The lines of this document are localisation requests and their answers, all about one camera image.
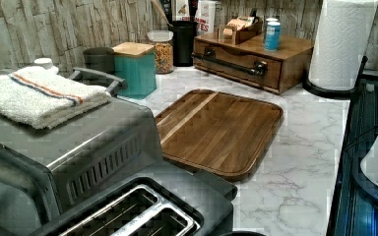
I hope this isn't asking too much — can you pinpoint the black two-slot toaster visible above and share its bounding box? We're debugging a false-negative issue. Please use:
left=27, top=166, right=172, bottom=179
left=29, top=162, right=237, bottom=236

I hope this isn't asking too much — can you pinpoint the black utensil holder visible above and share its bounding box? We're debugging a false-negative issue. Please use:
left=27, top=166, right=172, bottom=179
left=169, top=21, right=197, bottom=67

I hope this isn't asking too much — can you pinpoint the black drawer handle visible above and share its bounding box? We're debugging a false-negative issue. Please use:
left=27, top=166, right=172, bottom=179
left=191, top=48, right=268, bottom=79

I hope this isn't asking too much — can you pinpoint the stainless steel toaster oven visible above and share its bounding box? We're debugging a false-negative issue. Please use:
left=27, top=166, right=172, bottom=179
left=0, top=69, right=161, bottom=236

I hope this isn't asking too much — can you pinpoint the teal canister with wooden lid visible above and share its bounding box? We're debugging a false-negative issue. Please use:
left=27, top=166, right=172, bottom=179
left=113, top=42, right=157, bottom=99

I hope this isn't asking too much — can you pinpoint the wooden cutting board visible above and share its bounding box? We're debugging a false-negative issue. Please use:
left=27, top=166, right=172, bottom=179
left=156, top=89, right=284, bottom=182

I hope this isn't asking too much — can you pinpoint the glass cereal jar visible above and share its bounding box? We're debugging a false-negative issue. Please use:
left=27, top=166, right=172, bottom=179
left=147, top=30, right=174, bottom=74

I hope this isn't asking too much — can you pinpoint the oat bites cereal box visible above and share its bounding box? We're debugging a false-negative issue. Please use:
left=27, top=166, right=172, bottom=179
left=171, top=0, right=221, bottom=35

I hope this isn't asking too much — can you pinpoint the white striped folded towel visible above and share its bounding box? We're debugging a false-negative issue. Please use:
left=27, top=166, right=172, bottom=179
left=0, top=66, right=110, bottom=129

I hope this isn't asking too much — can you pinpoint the black paper towel holder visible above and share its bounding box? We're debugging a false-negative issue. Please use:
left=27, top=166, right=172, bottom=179
left=302, top=56, right=368, bottom=100

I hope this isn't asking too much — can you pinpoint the wooden spoon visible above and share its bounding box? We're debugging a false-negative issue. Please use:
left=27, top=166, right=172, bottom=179
left=151, top=0, right=173, bottom=27

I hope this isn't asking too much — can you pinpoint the white paper towel roll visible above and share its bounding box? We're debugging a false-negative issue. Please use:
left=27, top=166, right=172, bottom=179
left=309, top=0, right=378, bottom=90

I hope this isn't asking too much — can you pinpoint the dark grey cup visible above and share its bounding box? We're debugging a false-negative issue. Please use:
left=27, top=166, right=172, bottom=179
left=83, top=47, right=115, bottom=74

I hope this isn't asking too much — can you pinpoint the wooden drawer box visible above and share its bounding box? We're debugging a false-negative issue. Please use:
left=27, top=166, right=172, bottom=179
left=193, top=33, right=313, bottom=94

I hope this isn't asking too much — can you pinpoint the blue spice can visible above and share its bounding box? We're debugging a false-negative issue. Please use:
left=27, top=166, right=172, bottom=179
left=265, top=22, right=281, bottom=51

